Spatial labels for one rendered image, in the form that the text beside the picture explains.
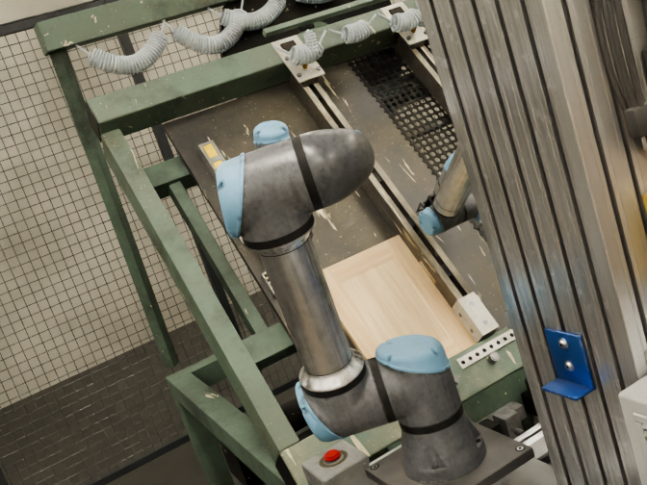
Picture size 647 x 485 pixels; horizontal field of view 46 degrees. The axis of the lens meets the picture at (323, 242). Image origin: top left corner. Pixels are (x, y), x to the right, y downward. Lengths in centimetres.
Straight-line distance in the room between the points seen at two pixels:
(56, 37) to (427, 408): 193
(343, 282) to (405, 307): 19
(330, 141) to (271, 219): 14
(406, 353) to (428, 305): 94
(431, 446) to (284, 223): 48
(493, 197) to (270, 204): 34
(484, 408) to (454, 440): 81
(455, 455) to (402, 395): 14
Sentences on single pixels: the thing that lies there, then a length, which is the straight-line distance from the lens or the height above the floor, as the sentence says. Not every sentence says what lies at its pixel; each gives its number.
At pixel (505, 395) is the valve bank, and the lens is 218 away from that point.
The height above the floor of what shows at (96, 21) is 215.
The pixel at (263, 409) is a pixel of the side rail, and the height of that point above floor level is 100.
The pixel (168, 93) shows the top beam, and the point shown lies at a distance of 244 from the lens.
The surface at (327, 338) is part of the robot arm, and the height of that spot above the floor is 135.
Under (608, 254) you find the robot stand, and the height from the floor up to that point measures 141.
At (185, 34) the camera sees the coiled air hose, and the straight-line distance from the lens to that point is 291.
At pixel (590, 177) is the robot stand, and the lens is 103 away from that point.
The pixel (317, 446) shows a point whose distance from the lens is 196.
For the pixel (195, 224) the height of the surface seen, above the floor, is 144.
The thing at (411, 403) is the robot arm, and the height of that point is 119.
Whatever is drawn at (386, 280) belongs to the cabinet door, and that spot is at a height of 112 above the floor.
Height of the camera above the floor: 175
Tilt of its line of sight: 12 degrees down
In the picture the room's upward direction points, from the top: 19 degrees counter-clockwise
